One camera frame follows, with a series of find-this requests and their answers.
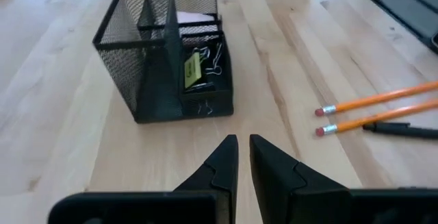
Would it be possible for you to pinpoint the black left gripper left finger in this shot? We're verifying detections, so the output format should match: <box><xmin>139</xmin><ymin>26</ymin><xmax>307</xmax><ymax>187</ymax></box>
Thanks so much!
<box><xmin>174</xmin><ymin>134</ymin><xmax>240</xmax><ymax>224</ymax></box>

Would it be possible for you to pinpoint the grey panel black frame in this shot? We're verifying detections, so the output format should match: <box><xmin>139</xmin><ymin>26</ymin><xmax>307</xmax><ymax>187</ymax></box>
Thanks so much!
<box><xmin>342</xmin><ymin>0</ymin><xmax>438</xmax><ymax>55</ymax></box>

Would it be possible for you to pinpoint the black mesh desk organizer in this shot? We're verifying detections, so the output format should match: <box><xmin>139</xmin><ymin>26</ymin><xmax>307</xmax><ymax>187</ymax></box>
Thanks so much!
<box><xmin>92</xmin><ymin>0</ymin><xmax>235</xmax><ymax>125</ymax></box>

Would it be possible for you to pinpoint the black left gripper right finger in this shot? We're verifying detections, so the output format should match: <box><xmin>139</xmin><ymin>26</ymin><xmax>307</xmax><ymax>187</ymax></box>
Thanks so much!
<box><xmin>249</xmin><ymin>134</ymin><xmax>352</xmax><ymax>224</ymax></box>

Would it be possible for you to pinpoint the white paper note pad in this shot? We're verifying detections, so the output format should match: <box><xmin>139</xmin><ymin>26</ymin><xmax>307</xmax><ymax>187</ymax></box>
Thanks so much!
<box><xmin>175</xmin><ymin>10</ymin><xmax>217</xmax><ymax>25</ymax></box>

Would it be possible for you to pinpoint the yellow pencil with eraser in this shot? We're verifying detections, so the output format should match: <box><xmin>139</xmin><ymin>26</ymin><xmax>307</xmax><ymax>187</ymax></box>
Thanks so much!
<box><xmin>314</xmin><ymin>80</ymin><xmax>438</xmax><ymax>118</ymax></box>
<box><xmin>315</xmin><ymin>98</ymin><xmax>438</xmax><ymax>138</ymax></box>

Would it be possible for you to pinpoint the black binder clip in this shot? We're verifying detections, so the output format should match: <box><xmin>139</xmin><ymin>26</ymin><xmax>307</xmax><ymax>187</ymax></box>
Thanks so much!
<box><xmin>192</xmin><ymin>46</ymin><xmax>211</xmax><ymax>64</ymax></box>
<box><xmin>205</xmin><ymin>41</ymin><xmax>224</xmax><ymax>77</ymax></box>

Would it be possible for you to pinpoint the black pen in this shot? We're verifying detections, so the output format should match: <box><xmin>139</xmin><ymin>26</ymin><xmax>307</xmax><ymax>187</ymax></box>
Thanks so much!
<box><xmin>362</xmin><ymin>121</ymin><xmax>438</xmax><ymax>140</ymax></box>

